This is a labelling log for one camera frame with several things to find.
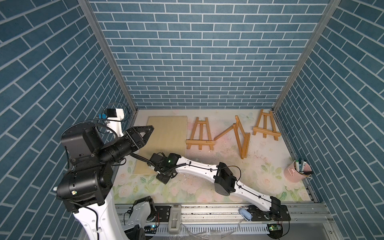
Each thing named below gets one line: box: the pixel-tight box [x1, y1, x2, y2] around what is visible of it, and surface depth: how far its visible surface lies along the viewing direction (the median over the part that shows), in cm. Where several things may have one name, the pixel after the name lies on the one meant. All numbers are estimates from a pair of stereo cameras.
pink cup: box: [283, 160, 312, 183], surface depth 82 cm
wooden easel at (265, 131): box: [252, 109, 281, 141], surface depth 110 cm
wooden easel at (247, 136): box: [213, 115, 251, 159], surface depth 93 cm
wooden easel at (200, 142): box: [186, 117, 216, 151], surface depth 104 cm
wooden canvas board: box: [133, 115, 187, 175], surface depth 104 cm
